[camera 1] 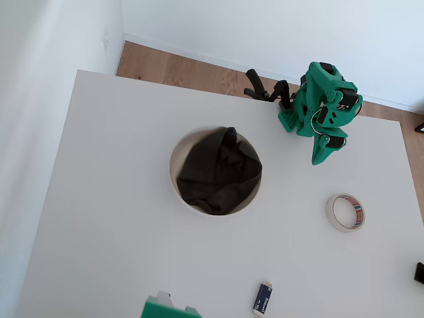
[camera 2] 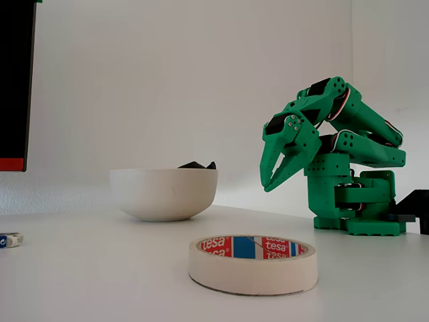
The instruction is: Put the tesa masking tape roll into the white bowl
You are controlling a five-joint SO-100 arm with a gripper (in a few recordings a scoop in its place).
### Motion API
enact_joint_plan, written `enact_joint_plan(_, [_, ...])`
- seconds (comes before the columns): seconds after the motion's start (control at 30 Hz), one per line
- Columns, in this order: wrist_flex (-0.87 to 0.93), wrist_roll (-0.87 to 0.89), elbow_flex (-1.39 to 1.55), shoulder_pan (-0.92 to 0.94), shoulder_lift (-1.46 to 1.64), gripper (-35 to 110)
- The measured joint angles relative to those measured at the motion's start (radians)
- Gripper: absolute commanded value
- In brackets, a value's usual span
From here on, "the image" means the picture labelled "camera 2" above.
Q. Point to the green gripper black servo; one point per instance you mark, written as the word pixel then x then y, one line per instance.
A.
pixel 291 137

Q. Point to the cream masking tape roll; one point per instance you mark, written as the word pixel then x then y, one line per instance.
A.
pixel 251 273

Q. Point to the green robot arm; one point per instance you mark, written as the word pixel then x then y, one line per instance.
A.
pixel 368 117

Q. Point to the black crumpled cloth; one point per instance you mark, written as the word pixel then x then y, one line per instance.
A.
pixel 197 165

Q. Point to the white round bowl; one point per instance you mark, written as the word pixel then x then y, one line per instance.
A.
pixel 161 194

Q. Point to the black table clamp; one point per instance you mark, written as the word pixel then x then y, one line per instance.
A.
pixel 414 204

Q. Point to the black panel with red strip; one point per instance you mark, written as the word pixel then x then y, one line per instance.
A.
pixel 15 84

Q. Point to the blue and white eraser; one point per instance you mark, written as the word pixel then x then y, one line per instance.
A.
pixel 10 240

